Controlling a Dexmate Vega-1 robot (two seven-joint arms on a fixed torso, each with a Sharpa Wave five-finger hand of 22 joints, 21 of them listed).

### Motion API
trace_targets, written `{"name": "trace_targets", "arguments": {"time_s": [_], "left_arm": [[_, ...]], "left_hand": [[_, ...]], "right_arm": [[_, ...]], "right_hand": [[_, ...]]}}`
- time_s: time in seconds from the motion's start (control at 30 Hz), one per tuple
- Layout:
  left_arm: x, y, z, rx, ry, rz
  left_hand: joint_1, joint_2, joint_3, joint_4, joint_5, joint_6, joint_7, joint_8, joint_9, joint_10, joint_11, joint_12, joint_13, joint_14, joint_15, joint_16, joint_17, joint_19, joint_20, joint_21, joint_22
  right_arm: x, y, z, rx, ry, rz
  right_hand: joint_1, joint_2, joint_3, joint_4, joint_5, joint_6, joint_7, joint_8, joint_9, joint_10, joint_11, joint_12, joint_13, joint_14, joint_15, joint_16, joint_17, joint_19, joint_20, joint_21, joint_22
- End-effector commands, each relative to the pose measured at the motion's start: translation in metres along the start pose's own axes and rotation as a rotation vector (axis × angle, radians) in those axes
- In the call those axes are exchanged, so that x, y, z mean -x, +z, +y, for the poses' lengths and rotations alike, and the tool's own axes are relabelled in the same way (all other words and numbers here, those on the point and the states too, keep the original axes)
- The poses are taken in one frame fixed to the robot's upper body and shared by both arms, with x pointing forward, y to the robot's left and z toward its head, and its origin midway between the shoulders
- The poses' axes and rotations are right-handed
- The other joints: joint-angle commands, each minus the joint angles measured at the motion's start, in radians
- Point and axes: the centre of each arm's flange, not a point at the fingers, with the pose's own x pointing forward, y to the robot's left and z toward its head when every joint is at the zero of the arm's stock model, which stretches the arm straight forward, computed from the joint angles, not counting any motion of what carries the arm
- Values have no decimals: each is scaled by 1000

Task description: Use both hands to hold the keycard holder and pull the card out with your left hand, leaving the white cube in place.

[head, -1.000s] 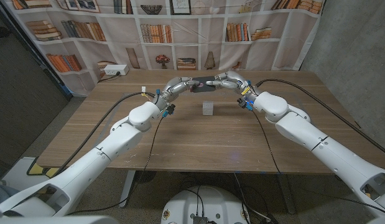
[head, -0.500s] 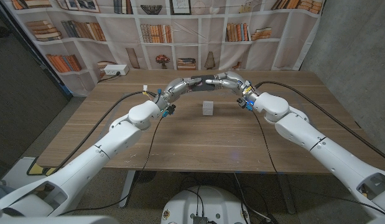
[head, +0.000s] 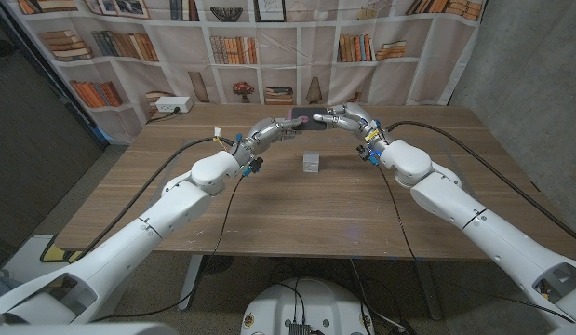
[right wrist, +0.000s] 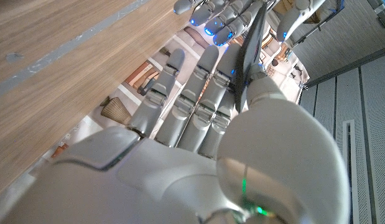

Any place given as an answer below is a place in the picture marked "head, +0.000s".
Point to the grey metal table leg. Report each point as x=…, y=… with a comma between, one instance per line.
x=429, y=293
x=190, y=284

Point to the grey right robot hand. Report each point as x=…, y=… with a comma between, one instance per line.
x=357, y=118

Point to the person leg blue jeans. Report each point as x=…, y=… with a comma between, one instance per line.
x=4, y=286

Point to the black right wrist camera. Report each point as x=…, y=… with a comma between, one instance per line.
x=367, y=155

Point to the small white cube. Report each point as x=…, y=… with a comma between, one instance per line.
x=311, y=162

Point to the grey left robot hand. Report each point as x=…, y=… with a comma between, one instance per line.
x=264, y=135

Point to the white yellow floor mat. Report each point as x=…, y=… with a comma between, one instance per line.
x=27, y=253

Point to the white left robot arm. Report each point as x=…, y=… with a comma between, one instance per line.
x=176, y=209

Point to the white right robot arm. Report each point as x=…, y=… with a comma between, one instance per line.
x=455, y=200

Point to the printed bookshelf backdrop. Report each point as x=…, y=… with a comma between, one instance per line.
x=176, y=46

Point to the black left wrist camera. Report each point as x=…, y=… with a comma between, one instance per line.
x=253, y=166

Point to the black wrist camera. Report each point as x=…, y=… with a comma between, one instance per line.
x=253, y=166
x=367, y=155

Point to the white power strip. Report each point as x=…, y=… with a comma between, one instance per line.
x=173, y=104

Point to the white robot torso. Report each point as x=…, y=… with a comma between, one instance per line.
x=315, y=302

